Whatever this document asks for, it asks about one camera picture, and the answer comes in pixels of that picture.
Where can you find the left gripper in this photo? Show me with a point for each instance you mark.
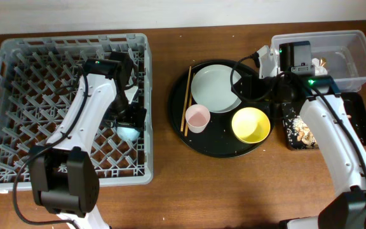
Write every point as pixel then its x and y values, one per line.
pixel 131 117

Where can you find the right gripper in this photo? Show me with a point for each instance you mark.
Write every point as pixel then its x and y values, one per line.
pixel 250 90

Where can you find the blue cup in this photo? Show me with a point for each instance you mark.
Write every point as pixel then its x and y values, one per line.
pixel 127 134

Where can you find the yellow bowl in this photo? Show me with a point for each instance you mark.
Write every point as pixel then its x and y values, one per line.
pixel 250 125

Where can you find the pale grey plate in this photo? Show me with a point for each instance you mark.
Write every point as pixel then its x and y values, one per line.
pixel 211 87

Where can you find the pink cup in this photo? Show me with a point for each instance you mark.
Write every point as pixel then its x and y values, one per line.
pixel 200 119

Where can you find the food scraps pile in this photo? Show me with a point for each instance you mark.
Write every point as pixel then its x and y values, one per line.
pixel 299 135

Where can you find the white napkin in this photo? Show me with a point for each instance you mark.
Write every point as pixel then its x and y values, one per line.
pixel 320 70

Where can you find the gold snack wrapper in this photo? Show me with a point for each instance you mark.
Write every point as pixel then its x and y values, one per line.
pixel 323 61

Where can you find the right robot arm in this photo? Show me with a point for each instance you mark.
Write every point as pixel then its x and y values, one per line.
pixel 324 113

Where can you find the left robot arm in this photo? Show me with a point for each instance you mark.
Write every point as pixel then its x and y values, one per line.
pixel 62 176

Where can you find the grey dishwasher rack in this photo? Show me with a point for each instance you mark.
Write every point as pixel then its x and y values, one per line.
pixel 31 69

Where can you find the round black tray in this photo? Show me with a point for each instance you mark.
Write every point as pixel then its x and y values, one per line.
pixel 218 139

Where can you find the wooden chopstick right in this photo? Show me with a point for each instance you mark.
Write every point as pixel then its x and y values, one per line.
pixel 188 114

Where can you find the wooden chopstick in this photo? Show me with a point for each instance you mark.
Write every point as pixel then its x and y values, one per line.
pixel 188 114
pixel 185 100

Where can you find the wooden chopstick left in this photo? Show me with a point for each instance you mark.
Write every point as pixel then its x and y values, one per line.
pixel 185 100

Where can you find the clear plastic bin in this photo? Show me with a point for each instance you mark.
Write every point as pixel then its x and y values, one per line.
pixel 344 51

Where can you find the black rectangular tray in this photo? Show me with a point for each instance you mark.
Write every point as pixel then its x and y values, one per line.
pixel 353 105

